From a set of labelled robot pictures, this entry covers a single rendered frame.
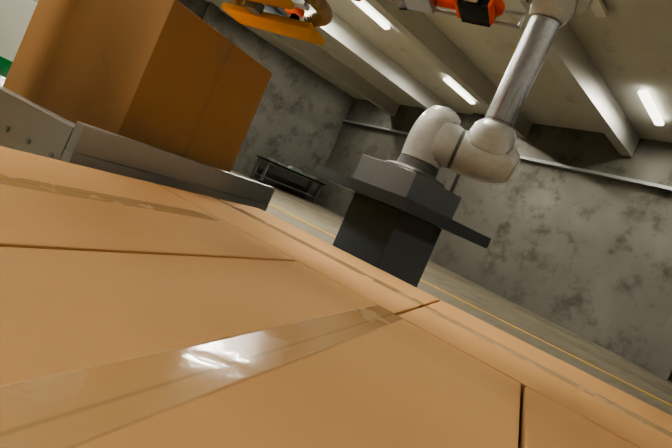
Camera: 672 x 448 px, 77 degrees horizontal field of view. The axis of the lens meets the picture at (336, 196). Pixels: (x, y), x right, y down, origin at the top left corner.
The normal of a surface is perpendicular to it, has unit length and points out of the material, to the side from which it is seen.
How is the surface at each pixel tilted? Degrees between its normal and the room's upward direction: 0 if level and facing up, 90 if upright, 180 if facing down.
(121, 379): 0
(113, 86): 90
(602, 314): 90
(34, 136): 90
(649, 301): 90
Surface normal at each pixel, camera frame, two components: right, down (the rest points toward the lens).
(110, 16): -0.44, -0.18
